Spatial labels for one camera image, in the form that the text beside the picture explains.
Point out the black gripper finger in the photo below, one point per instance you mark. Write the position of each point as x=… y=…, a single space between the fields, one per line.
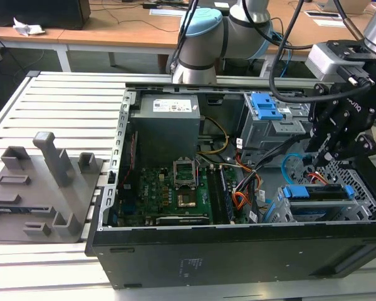
x=321 y=125
x=351 y=145

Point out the hard disk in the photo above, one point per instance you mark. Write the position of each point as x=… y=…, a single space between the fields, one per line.
x=296 y=191

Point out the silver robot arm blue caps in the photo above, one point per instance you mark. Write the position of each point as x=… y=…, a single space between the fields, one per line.
x=203 y=40

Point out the grey metal disk bay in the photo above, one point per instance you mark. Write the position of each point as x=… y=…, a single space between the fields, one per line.
x=319 y=204

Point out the black RAM slot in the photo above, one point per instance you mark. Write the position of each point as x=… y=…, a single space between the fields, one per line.
x=213 y=197

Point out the grey drive cage blue latch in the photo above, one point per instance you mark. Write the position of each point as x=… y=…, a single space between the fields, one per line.
x=260 y=135

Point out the white paper sheet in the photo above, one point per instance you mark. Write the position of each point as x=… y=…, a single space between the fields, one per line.
x=164 y=12
x=329 y=23

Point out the grey laptop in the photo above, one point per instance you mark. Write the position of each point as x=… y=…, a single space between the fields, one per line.
x=329 y=4

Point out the dark RAM stick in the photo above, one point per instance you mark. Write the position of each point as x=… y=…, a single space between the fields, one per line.
x=227 y=197

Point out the CPU socket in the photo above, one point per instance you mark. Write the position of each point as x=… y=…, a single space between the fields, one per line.
x=187 y=200

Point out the grey power supply unit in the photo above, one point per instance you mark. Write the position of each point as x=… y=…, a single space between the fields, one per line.
x=166 y=131

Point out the black open PC case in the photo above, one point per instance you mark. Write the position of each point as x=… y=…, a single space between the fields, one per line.
x=225 y=257

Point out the black graphics card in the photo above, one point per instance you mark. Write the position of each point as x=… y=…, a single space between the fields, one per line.
x=181 y=220

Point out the green motherboard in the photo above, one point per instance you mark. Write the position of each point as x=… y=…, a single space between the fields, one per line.
x=153 y=194

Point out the grey parts rack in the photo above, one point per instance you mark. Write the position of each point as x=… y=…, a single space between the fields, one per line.
x=34 y=200

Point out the black monitor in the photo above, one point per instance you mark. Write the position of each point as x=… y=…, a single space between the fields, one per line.
x=37 y=12

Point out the crumpled white paper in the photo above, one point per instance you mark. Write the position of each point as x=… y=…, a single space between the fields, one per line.
x=28 y=29

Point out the wooden desk white legs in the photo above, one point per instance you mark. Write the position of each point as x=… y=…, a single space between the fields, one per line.
x=6 y=35

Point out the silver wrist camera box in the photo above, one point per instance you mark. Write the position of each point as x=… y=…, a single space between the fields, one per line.
x=324 y=61

